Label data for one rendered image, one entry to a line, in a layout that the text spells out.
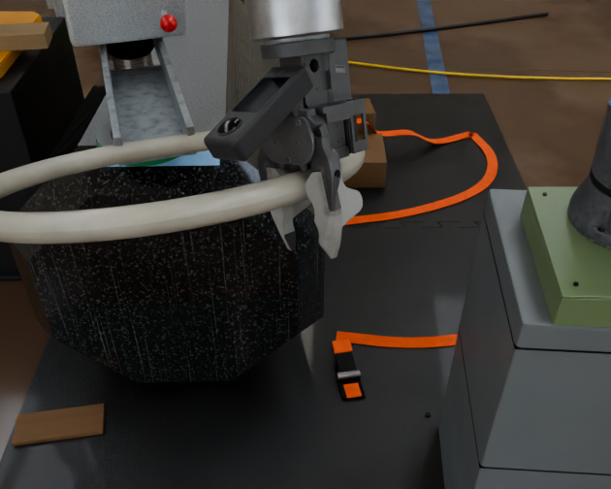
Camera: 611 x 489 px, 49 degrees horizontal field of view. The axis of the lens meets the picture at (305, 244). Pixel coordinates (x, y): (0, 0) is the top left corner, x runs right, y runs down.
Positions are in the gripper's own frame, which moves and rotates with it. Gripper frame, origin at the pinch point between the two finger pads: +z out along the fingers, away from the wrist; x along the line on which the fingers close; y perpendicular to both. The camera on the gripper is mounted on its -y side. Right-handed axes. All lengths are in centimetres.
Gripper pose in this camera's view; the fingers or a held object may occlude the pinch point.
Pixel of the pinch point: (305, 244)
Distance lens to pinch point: 69.1
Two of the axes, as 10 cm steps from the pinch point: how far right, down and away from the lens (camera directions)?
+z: 1.1, 9.5, 3.0
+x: -7.1, -1.4, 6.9
